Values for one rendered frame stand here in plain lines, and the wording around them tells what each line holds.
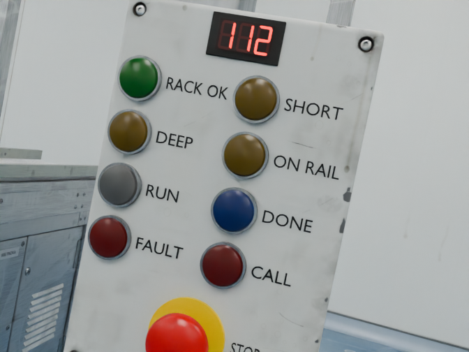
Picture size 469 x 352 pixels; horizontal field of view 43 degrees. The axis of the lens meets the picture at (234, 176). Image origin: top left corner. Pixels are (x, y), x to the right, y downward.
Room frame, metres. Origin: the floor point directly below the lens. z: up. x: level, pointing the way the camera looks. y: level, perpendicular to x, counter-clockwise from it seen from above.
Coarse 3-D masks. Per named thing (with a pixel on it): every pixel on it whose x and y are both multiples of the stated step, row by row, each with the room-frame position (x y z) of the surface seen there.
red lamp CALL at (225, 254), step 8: (216, 248) 0.37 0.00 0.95; (224, 248) 0.37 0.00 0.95; (232, 248) 0.37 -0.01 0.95; (208, 256) 0.37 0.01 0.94; (216, 256) 0.37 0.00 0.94; (224, 256) 0.37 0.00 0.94; (232, 256) 0.37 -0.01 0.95; (240, 256) 0.37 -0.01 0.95; (208, 264) 0.37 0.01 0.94; (216, 264) 0.37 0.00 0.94; (224, 264) 0.37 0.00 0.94; (232, 264) 0.37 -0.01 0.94; (240, 264) 0.37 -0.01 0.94; (208, 272) 0.37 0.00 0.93; (216, 272) 0.37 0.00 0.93; (224, 272) 0.37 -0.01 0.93; (232, 272) 0.37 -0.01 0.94; (240, 272) 0.37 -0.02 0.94; (216, 280) 0.37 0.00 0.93; (224, 280) 0.37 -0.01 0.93; (232, 280) 0.37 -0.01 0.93
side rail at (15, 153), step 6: (0, 150) 1.78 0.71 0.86; (6, 150) 1.81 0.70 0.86; (12, 150) 1.84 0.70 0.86; (18, 150) 1.88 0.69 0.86; (24, 150) 1.91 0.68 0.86; (30, 150) 1.94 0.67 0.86; (36, 150) 1.98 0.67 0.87; (42, 150) 2.01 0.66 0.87; (0, 156) 1.79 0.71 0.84; (6, 156) 1.82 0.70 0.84; (12, 156) 1.85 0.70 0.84; (18, 156) 1.88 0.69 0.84; (24, 156) 1.92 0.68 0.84; (30, 156) 1.95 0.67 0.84; (36, 156) 1.99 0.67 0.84
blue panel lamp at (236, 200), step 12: (228, 192) 0.37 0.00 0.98; (240, 192) 0.37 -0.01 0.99; (216, 204) 0.37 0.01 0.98; (228, 204) 0.37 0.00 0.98; (240, 204) 0.37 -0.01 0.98; (252, 204) 0.37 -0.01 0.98; (216, 216) 0.37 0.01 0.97; (228, 216) 0.37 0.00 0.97; (240, 216) 0.37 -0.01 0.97; (252, 216) 0.37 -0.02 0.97; (228, 228) 0.37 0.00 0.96; (240, 228) 0.37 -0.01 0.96
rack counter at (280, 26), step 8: (216, 16) 0.38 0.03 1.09; (224, 16) 0.38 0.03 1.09; (232, 16) 0.38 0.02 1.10; (240, 16) 0.38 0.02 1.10; (248, 16) 0.38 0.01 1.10; (216, 24) 0.38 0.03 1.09; (272, 24) 0.38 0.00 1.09; (280, 24) 0.38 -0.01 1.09; (216, 32) 0.38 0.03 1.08; (280, 32) 0.38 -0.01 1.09; (208, 40) 0.39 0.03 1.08; (280, 40) 0.38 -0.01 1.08; (208, 48) 0.39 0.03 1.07; (272, 48) 0.38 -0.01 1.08; (280, 48) 0.38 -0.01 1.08; (224, 56) 0.38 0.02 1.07; (232, 56) 0.38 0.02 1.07; (240, 56) 0.38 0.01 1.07; (248, 56) 0.38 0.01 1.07; (256, 56) 0.38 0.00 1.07; (272, 56) 0.38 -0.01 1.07; (272, 64) 0.38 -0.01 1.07
